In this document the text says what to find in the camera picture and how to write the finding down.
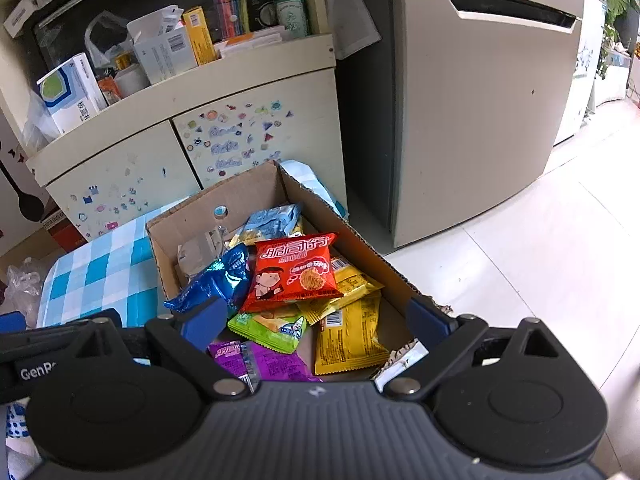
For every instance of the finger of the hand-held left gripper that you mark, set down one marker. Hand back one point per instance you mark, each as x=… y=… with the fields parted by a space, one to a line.
x=45 y=337

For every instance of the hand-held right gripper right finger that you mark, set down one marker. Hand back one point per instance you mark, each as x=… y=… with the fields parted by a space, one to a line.
x=430 y=322

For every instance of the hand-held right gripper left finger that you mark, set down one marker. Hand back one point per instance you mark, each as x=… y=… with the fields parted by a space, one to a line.
x=205 y=322

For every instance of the blue foil snack packet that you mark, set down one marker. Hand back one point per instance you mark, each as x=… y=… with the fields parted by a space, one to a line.
x=220 y=275

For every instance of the pink white snack packet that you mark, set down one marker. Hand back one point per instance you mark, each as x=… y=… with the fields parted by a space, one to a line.
x=400 y=362

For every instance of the green snack packet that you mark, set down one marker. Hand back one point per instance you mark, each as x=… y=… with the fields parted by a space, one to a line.
x=265 y=327

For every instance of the silver snack packet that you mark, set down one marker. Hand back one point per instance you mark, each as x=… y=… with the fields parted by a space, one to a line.
x=200 y=255

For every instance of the yellow snack packet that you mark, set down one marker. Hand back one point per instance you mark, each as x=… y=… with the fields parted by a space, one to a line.
x=355 y=282
x=320 y=312
x=350 y=335

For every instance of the purple snack packet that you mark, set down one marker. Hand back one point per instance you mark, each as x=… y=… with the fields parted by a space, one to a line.
x=280 y=365

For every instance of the red snack packet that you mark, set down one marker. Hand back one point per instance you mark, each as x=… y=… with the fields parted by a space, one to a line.
x=295 y=270

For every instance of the cardboard box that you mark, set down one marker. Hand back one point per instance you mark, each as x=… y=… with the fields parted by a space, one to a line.
x=210 y=210

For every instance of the light blue snack packet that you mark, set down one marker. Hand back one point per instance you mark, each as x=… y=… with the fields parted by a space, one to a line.
x=272 y=222

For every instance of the person's left hand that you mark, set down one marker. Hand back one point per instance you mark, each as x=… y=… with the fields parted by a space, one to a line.
x=20 y=425

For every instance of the clear plastic bag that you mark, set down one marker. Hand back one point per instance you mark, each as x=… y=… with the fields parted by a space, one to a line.
x=22 y=285
x=102 y=35
x=37 y=125

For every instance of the blue white checkered tablecloth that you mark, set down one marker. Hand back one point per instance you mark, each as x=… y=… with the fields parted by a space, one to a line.
x=100 y=270

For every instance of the red brown cardboard carton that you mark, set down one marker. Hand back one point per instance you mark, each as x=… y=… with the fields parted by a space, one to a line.
x=65 y=232

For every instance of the cream sticker-covered cabinet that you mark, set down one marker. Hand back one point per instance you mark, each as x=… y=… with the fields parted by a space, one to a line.
x=125 y=170

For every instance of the beige refrigerator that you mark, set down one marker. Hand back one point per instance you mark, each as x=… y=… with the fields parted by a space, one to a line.
x=475 y=110

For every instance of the white blue box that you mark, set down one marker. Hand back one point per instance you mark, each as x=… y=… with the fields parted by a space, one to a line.
x=70 y=90

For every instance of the white plastic jar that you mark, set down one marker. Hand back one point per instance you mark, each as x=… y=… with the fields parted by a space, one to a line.
x=130 y=80

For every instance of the white side cabinet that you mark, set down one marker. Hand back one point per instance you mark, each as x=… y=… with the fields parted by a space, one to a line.
x=575 y=110

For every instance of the white barcode box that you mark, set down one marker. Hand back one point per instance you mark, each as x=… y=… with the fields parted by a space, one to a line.
x=160 y=55

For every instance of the flat white orange box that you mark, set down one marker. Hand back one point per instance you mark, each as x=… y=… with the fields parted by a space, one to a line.
x=250 y=42

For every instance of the yellow box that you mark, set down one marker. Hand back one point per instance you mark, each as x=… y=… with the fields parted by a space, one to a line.
x=200 y=35

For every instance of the grey hanging bag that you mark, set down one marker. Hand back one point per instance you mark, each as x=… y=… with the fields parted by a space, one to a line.
x=350 y=20

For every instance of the colourful marker pack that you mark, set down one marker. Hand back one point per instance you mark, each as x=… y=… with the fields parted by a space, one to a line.
x=230 y=10

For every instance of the green white box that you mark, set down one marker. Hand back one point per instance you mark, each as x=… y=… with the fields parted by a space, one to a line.
x=290 y=15

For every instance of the small white carton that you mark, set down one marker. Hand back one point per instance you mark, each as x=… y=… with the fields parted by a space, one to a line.
x=20 y=15

